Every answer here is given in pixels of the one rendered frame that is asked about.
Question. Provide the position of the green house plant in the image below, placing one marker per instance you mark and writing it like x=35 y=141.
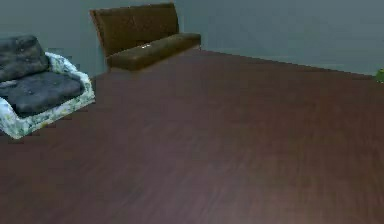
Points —
x=380 y=75

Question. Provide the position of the white floral armchair grey cushions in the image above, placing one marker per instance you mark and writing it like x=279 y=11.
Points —
x=40 y=90

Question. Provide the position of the brown sofa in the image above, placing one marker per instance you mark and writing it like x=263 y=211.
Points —
x=140 y=30

